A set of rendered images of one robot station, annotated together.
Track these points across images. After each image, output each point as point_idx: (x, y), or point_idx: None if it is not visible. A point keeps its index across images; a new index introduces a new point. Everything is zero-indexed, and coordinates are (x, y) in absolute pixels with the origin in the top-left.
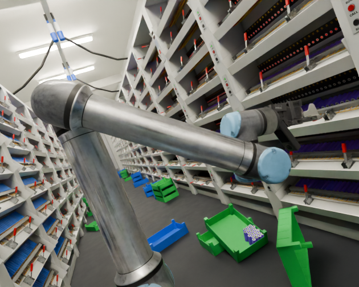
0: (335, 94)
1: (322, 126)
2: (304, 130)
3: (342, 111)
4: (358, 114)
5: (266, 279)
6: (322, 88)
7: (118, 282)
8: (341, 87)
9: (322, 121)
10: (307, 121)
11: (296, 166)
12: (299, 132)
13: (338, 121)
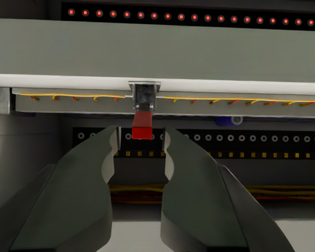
0: (176, 119)
1: (179, 60)
2: (284, 62)
3: (111, 93)
4: (10, 78)
5: None
6: (205, 137)
7: None
8: (162, 125)
9: (174, 82)
10: (91, 191)
11: None
12: None
13: (87, 72)
